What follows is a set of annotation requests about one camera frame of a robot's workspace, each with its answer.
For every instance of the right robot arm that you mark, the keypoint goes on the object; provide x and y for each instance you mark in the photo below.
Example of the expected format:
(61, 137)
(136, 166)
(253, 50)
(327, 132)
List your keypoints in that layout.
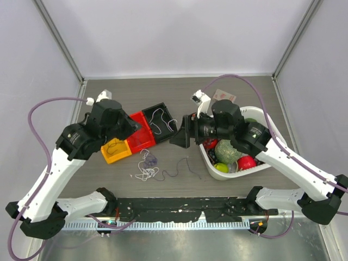
(319, 194)

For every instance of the dark blue grape bunch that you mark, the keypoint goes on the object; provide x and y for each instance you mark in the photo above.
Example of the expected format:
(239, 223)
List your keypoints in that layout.
(211, 154)

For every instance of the slotted cable duct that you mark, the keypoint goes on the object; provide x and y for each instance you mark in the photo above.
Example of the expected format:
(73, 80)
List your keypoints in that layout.
(200, 224)

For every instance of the black plastic bin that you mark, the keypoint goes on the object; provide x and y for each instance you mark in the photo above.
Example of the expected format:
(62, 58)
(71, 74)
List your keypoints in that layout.
(162, 124)

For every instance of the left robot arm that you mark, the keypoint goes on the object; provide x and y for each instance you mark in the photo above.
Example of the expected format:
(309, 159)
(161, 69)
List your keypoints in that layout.
(41, 212)

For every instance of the red plastic bin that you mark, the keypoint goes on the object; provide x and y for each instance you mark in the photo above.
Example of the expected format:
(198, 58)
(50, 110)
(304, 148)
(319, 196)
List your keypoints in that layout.
(143, 138)

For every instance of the red apple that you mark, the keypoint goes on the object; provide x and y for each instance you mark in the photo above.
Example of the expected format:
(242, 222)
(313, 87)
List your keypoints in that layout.
(246, 162)

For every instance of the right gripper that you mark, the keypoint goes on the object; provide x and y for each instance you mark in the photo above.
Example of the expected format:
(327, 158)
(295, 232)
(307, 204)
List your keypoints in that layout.
(182, 137)

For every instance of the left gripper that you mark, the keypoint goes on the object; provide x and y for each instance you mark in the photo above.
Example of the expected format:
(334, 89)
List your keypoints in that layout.
(131, 126)

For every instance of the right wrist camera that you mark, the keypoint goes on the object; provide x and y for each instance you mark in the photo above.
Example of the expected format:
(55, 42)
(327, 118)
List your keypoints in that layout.
(202, 100)

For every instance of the green lime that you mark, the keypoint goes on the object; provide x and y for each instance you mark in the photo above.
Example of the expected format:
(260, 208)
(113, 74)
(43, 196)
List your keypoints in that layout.
(250, 120)

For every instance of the yellow plastic bin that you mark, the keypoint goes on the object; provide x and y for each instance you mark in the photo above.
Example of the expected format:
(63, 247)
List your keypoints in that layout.
(115, 150)

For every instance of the white plastic basket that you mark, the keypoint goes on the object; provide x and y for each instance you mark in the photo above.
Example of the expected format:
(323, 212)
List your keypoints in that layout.
(248, 112)

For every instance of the dark red grape bunch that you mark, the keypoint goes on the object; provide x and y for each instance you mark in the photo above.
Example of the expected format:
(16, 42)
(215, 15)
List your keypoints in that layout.
(210, 143)

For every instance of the small green apple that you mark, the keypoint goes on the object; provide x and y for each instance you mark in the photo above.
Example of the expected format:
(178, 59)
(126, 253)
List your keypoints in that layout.
(221, 167)

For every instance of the red white card box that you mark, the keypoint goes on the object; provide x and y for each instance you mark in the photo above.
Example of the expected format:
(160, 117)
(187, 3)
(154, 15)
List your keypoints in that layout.
(222, 95)

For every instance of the green cantaloupe melon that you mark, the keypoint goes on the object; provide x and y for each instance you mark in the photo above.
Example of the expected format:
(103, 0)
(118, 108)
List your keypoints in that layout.
(226, 153)

